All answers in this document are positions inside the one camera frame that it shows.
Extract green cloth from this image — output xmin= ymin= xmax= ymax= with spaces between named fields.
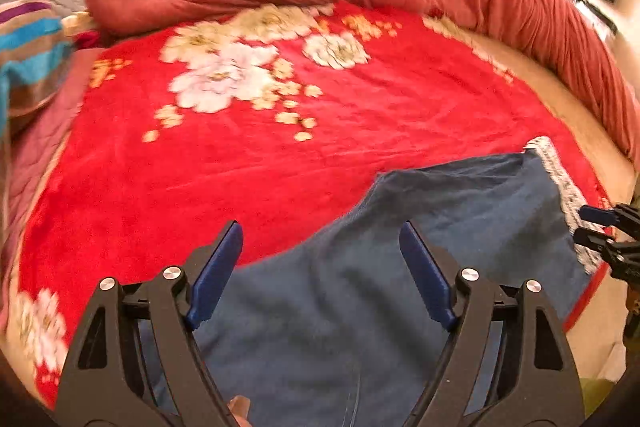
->
xmin=580 ymin=377 xmax=617 ymax=414

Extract red floral blanket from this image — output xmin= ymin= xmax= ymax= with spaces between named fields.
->
xmin=5 ymin=2 xmax=613 ymax=408

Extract dark shelf under screen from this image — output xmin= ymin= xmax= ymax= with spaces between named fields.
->
xmin=560 ymin=0 xmax=618 ymax=38

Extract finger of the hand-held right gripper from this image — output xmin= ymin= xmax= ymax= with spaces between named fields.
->
xmin=574 ymin=231 xmax=640 ymax=283
xmin=580 ymin=203 xmax=640 ymax=238

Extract beige mattress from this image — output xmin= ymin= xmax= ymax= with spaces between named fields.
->
xmin=470 ymin=32 xmax=640 ymax=378

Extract colourful striped cloth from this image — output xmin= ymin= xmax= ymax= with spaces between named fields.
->
xmin=0 ymin=0 xmax=76 ymax=142

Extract blue denim pants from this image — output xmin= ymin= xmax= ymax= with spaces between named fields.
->
xmin=140 ymin=136 xmax=608 ymax=427

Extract pink quilted sheet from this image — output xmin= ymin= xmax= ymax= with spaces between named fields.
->
xmin=0 ymin=47 xmax=106 ymax=318

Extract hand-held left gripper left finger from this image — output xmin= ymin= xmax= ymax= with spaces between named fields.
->
xmin=55 ymin=221 xmax=244 ymax=427

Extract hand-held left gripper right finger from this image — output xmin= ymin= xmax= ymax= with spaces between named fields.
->
xmin=399 ymin=221 xmax=586 ymax=427

